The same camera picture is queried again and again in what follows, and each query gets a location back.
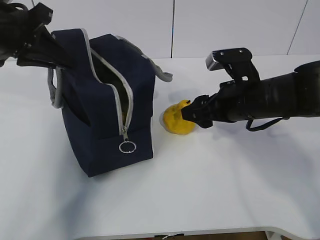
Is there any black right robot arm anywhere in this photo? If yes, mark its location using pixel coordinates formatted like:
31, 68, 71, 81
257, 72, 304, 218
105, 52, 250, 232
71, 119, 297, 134
181, 61, 320, 132

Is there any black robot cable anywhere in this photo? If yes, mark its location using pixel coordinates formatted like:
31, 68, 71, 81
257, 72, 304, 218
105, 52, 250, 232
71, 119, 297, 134
245, 116, 291, 132

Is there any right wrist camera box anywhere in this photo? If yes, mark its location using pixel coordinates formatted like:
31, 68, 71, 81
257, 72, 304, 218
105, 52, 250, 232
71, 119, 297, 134
205, 47, 260, 83

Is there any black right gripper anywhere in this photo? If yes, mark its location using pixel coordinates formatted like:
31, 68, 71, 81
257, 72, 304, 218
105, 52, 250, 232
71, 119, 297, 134
181, 79, 270, 129

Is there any navy blue lunch bag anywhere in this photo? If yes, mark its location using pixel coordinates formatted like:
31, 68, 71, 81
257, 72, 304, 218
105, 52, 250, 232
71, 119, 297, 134
47, 29, 173, 178

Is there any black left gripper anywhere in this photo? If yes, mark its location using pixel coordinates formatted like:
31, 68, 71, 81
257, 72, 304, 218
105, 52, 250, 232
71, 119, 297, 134
0, 2, 87, 69

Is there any yellow pear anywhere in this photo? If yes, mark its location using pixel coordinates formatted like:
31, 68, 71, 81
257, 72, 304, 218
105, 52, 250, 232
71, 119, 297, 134
162, 99, 196, 135

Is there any yellow banana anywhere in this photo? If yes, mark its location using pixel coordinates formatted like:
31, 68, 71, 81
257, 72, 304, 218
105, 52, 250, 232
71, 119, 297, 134
121, 112, 127, 125

